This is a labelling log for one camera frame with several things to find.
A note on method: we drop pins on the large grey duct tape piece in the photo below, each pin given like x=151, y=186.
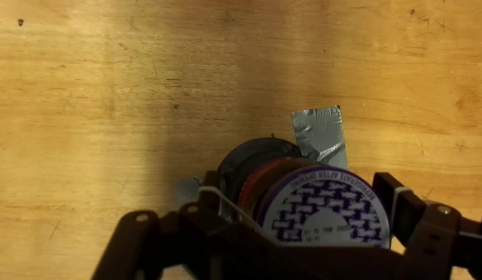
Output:
x=320, y=133

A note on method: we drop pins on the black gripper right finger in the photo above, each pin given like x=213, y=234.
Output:
x=437, y=244

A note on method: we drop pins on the black cylindrical spool with label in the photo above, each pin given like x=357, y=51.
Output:
x=323, y=208

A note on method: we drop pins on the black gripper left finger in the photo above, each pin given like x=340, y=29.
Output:
x=163, y=250

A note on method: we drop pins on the small grey duct tape piece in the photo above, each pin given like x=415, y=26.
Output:
x=188, y=191

